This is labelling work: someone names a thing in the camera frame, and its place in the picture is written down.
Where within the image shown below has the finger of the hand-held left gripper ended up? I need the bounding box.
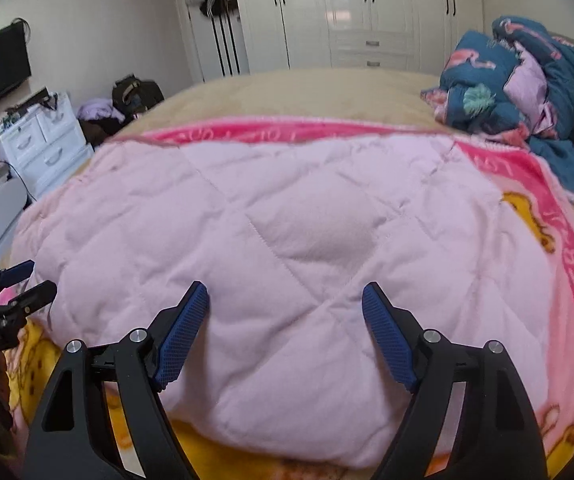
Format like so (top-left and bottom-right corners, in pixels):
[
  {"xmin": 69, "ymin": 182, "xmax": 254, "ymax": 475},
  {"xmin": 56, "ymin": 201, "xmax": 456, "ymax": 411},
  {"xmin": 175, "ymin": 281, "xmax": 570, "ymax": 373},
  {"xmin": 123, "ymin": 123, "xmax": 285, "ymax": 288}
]
[
  {"xmin": 0, "ymin": 260, "xmax": 36, "ymax": 287},
  {"xmin": 8, "ymin": 281, "xmax": 58, "ymax": 319}
]

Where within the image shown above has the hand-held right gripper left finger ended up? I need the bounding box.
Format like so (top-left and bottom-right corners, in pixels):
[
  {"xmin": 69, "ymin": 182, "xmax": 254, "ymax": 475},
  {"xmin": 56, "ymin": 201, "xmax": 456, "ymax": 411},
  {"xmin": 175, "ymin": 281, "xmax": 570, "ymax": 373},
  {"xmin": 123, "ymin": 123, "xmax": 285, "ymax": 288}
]
[{"xmin": 23, "ymin": 280, "xmax": 211, "ymax": 480}]

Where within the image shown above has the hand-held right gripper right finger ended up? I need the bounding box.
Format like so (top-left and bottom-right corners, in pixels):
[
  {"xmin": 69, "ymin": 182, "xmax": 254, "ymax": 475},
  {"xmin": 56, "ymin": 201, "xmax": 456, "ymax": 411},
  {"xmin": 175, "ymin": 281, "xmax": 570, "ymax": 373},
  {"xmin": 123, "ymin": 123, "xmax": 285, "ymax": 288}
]
[{"xmin": 362, "ymin": 281, "xmax": 550, "ymax": 480}]

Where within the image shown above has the pink quilted jacket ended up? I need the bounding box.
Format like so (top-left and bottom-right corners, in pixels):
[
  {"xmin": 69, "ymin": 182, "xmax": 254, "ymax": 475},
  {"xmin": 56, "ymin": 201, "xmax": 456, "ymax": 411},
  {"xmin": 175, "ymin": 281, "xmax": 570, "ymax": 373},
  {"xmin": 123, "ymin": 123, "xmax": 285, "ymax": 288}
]
[{"xmin": 9, "ymin": 132, "xmax": 560, "ymax": 473}]

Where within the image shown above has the purple clothes pile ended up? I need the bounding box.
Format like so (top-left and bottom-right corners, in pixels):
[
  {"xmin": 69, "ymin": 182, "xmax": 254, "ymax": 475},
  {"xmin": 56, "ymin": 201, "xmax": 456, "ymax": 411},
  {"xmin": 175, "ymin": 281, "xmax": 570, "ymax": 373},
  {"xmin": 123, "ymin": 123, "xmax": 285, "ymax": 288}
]
[{"xmin": 77, "ymin": 99, "xmax": 126, "ymax": 124}]

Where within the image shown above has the white drawer dresser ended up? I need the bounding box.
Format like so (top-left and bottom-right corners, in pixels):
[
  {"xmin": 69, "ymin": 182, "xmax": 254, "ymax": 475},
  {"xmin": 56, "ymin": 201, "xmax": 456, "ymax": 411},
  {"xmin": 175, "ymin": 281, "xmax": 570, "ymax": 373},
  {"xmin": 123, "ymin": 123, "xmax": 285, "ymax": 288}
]
[{"xmin": 0, "ymin": 91, "xmax": 95, "ymax": 197}]

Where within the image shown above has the black stand on dresser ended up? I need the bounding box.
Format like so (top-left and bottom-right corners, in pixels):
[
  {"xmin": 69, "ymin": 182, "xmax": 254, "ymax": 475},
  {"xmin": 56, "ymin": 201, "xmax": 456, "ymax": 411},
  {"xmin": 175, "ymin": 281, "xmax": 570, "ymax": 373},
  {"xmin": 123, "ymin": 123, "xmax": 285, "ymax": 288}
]
[{"xmin": 7, "ymin": 87, "xmax": 56, "ymax": 114}]

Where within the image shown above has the pink printed blanket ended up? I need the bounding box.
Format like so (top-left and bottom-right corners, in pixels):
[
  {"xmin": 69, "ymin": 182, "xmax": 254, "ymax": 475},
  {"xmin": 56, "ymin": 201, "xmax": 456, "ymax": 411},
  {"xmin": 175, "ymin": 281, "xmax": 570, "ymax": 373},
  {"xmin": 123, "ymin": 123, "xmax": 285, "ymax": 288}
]
[{"xmin": 0, "ymin": 115, "xmax": 574, "ymax": 480}]

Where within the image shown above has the dark brown bag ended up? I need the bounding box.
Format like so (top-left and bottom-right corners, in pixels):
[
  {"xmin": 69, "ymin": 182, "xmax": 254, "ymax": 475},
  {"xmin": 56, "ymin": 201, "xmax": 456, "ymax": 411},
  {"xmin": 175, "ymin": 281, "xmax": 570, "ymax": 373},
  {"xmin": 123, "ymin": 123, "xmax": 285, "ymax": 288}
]
[{"xmin": 112, "ymin": 75, "xmax": 166, "ymax": 119}]

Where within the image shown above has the beige bed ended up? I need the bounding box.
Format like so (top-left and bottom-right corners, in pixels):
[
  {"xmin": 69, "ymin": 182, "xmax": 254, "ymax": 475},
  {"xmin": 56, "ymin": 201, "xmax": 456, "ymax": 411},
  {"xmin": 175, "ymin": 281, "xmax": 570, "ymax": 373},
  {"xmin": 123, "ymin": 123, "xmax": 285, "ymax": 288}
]
[{"xmin": 0, "ymin": 67, "xmax": 574, "ymax": 241}]

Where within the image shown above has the blue floral quilt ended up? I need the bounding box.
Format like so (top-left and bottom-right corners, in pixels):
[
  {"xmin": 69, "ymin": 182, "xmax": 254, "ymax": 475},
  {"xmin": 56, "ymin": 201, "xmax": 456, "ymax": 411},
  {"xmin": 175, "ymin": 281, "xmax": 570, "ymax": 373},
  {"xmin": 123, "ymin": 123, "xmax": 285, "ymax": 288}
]
[{"xmin": 421, "ymin": 16, "xmax": 574, "ymax": 218}]

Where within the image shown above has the white door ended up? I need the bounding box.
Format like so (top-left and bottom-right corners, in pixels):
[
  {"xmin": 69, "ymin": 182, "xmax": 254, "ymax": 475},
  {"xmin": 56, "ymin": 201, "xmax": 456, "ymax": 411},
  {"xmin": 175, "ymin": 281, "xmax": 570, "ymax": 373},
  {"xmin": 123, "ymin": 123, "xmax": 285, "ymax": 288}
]
[{"xmin": 174, "ymin": 0, "xmax": 250, "ymax": 83}]

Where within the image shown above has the white wardrobe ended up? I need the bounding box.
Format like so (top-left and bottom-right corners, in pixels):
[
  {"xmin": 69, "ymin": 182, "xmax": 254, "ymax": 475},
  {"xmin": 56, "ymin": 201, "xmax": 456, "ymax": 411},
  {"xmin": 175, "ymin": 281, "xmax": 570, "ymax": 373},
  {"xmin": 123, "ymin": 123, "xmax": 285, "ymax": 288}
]
[{"xmin": 229, "ymin": 0, "xmax": 485, "ymax": 73}]

